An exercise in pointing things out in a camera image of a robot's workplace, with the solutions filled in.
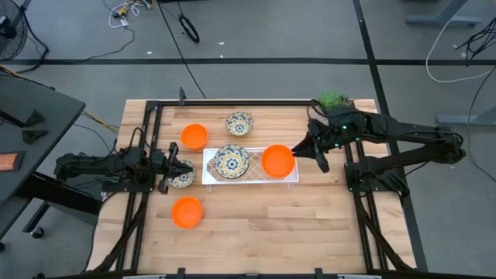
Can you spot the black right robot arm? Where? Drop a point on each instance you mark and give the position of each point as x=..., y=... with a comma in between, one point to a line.
x=407, y=131

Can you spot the succulent in white patterned pot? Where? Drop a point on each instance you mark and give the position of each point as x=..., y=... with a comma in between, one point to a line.
x=331, y=98

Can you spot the orange plastic bowl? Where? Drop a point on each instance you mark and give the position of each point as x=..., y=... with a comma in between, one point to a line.
x=187, y=212
x=277, y=162
x=193, y=136

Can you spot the yellow patterned ceramic bowl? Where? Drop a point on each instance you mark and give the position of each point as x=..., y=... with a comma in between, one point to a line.
x=186, y=181
x=239, y=124
x=231, y=162

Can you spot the grey desk leg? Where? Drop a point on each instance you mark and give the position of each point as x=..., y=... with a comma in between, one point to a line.
x=438, y=21

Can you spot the orange flat item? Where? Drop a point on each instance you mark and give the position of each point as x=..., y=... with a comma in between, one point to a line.
x=8, y=162

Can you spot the black floor fan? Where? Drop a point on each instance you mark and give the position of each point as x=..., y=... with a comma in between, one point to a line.
x=7, y=30

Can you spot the black desk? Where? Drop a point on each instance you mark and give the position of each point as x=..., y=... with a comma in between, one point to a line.
x=38, y=108

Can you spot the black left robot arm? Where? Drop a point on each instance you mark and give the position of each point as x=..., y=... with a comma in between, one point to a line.
x=97, y=164

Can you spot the black aluminium table frame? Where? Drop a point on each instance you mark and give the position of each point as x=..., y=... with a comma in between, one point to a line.
x=213, y=103

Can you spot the grey desk foot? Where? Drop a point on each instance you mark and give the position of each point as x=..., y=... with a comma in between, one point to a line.
x=465, y=119

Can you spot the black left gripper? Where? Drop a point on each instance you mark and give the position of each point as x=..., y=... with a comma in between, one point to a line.
x=166, y=170

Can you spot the black wedge stand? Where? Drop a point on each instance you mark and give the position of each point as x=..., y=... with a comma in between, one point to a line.
x=34, y=118
x=34, y=136

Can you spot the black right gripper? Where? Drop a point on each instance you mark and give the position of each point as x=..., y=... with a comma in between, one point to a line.
x=337, y=128

